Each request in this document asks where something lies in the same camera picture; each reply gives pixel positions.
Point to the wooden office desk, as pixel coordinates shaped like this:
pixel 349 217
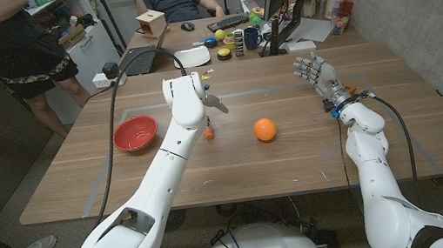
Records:
pixel 191 40

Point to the standing person in black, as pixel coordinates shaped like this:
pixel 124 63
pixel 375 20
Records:
pixel 7 41

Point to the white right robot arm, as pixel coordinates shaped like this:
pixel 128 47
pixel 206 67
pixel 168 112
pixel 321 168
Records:
pixel 383 205

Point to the orange fruit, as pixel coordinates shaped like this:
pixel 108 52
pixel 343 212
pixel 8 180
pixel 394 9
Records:
pixel 265 130

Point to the black keyboard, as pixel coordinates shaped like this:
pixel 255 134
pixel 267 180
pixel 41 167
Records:
pixel 228 22

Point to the green ball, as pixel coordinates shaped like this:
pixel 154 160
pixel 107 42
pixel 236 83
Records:
pixel 255 20

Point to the black round fan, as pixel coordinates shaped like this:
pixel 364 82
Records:
pixel 174 221

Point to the white shelf cabinet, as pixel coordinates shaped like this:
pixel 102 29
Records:
pixel 92 51

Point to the black laptop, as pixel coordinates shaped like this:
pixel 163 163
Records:
pixel 142 63

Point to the white paper sheet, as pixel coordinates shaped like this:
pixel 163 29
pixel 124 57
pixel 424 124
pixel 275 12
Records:
pixel 315 31

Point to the yellow and black disc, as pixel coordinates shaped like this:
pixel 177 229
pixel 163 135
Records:
pixel 224 54

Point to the yellow ball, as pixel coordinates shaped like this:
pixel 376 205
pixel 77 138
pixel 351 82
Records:
pixel 220 35

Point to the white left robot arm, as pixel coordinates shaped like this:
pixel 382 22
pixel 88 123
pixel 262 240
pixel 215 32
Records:
pixel 160 181

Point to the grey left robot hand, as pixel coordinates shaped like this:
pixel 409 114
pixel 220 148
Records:
pixel 215 103

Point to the white power strip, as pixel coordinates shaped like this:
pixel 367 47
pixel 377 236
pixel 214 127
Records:
pixel 100 81

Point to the wooden box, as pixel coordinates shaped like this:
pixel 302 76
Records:
pixel 151 22

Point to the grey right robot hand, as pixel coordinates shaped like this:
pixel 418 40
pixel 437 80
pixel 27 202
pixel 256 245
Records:
pixel 324 75

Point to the blue disc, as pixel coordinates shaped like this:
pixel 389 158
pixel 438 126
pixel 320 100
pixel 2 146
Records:
pixel 210 42

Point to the black power adapter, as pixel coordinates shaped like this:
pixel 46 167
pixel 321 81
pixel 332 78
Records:
pixel 110 69

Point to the black computer mouse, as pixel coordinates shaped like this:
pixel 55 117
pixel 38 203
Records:
pixel 187 26

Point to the dark blue mug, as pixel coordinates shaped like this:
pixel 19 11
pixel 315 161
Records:
pixel 251 38

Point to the orange toy brick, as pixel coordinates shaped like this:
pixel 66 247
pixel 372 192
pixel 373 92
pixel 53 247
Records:
pixel 349 88

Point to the white flat box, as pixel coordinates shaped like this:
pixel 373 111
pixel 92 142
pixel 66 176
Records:
pixel 301 46

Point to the orange glue stick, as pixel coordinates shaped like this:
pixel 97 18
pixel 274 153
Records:
pixel 209 133

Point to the red bowl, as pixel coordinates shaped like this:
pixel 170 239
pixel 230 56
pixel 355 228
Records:
pixel 135 133

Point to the white plate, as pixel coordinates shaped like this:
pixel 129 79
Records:
pixel 194 57

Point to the yellow stacked bowl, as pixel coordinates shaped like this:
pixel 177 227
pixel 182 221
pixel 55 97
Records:
pixel 229 42

